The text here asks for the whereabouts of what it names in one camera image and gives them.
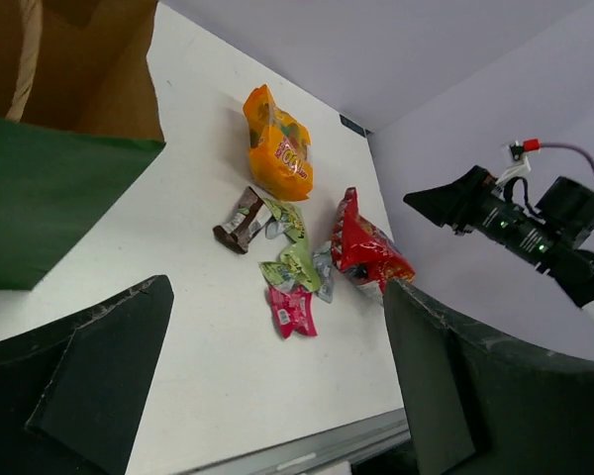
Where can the pink candy packet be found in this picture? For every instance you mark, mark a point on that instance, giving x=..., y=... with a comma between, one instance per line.
x=292, y=311

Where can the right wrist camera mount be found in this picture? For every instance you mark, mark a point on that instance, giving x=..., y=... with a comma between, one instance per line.
x=518, y=160

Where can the blue table corner label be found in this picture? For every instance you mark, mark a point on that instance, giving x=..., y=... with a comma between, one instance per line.
x=350, y=124

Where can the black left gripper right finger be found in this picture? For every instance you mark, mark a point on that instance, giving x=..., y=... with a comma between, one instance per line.
x=480, y=401

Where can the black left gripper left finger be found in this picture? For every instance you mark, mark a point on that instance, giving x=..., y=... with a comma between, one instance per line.
x=73, y=392

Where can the silver candy packet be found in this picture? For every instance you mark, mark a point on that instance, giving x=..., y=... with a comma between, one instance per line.
x=323, y=264

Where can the brown chocolate bar wrapper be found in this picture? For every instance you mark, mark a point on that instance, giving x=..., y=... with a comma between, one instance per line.
x=250, y=217

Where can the aluminium table frame rail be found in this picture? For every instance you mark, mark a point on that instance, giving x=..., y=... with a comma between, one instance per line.
x=352, y=443

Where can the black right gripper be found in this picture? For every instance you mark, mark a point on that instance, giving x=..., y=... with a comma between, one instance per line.
x=549, y=239

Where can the green candy packet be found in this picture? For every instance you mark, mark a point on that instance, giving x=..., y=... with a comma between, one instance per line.
x=294, y=266
x=286, y=220

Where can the orange snack bag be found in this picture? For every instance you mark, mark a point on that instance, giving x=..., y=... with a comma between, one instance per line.
x=279, y=148

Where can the large red candy bag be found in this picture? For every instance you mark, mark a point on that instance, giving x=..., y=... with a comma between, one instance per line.
x=363, y=253

